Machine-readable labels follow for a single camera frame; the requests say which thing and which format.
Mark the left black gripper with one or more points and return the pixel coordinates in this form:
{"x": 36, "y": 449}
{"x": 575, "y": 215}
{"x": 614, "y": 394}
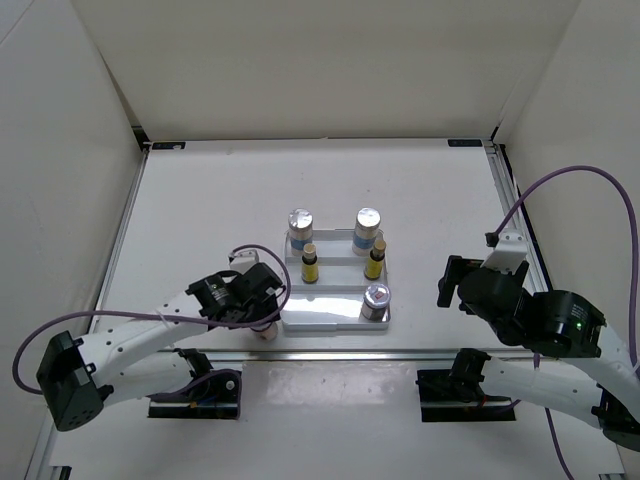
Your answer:
{"x": 266, "y": 306}

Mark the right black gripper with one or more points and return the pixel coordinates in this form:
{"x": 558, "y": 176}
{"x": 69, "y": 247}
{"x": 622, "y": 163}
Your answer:
{"x": 455, "y": 267}

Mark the tan spice jar red label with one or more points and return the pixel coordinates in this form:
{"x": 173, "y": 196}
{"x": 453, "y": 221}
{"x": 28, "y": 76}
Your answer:
{"x": 267, "y": 333}

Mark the yellow label bottle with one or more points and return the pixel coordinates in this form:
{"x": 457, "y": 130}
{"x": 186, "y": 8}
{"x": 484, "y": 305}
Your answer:
{"x": 309, "y": 266}
{"x": 375, "y": 262}

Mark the blue label bead jar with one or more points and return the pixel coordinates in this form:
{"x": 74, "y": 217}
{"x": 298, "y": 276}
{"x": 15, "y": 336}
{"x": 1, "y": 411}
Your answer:
{"x": 300, "y": 230}
{"x": 366, "y": 230}

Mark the dark spice jar red label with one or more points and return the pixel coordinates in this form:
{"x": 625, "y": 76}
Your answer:
{"x": 376, "y": 300}

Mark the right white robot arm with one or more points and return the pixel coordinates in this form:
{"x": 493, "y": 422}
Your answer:
{"x": 555, "y": 324}

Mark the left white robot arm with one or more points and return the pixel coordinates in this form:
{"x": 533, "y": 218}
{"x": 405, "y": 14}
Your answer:
{"x": 80, "y": 377}

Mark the white tiered organizer tray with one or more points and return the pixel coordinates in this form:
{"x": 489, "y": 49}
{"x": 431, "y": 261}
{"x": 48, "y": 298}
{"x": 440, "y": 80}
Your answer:
{"x": 332, "y": 304}

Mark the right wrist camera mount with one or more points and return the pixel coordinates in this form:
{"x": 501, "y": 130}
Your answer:
{"x": 508, "y": 250}

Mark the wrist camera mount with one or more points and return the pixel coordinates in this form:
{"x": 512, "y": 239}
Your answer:
{"x": 243, "y": 260}
{"x": 508, "y": 250}

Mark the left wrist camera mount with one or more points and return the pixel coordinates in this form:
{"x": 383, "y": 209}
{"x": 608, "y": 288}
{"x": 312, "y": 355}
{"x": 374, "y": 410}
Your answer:
{"x": 243, "y": 260}

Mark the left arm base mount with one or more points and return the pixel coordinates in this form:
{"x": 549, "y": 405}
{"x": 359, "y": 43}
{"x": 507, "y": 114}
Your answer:
{"x": 212, "y": 394}

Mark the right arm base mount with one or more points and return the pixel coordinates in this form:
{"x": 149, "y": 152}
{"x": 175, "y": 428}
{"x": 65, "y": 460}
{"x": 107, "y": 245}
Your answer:
{"x": 445, "y": 395}

